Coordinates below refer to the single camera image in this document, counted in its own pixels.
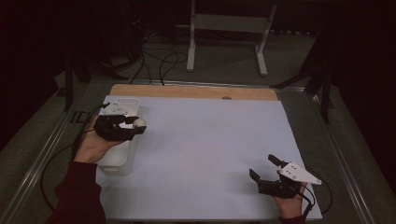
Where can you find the black rectangular floor frame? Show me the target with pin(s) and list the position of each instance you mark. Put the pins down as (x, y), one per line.
(74, 117)

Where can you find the person's left hand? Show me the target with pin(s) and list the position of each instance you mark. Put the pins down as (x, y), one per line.
(91, 147)

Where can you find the black stand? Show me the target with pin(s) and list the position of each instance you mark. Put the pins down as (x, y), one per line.
(326, 102)
(68, 93)

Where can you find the white plastic bin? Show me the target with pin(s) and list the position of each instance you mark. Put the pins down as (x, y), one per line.
(120, 158)

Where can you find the metal floor rail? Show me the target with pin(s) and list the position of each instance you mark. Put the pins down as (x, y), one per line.
(344, 165)
(31, 174)

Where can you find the person's right hand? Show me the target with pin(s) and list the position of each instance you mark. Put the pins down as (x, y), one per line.
(292, 207)

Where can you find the white metal stand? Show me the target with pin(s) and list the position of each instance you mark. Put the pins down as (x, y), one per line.
(230, 23)

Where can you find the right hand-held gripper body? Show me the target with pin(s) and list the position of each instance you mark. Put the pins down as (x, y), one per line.
(278, 190)

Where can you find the pale blue table mat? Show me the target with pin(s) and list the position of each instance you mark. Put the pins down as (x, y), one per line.
(218, 155)

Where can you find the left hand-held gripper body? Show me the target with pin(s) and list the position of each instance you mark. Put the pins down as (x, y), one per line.
(112, 129)

